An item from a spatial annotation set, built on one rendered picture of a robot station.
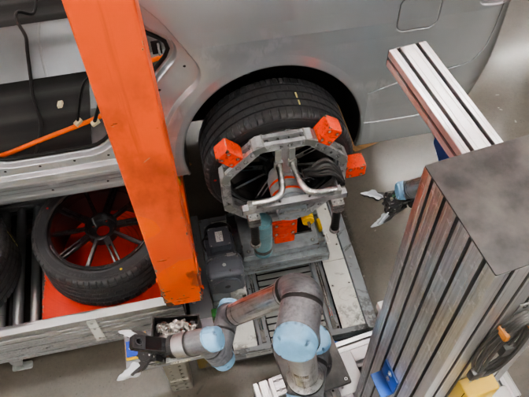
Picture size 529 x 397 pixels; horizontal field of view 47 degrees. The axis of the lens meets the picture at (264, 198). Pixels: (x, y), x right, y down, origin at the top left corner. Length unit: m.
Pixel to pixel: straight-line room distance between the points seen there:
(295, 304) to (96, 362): 1.79
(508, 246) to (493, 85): 3.41
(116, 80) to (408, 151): 2.56
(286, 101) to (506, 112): 2.16
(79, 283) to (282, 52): 1.37
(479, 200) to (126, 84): 0.96
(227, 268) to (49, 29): 1.52
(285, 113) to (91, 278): 1.16
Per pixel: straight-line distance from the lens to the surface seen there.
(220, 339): 1.85
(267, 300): 1.77
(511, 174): 1.19
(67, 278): 2.90
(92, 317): 2.90
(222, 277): 2.88
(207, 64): 2.33
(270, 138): 2.40
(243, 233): 3.19
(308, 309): 1.61
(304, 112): 2.43
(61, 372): 3.27
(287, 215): 2.52
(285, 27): 2.28
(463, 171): 1.17
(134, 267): 2.84
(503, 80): 4.52
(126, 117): 1.74
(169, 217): 2.12
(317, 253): 3.22
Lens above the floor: 2.91
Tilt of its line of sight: 54 degrees down
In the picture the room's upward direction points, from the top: 2 degrees counter-clockwise
